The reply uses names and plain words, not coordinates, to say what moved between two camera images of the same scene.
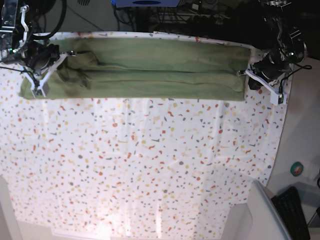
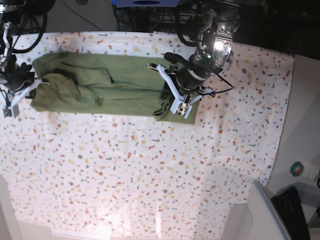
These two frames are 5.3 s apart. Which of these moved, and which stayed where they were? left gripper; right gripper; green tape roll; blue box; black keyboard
Moved: right gripper; left gripper
Stayed: black keyboard; blue box; green tape roll
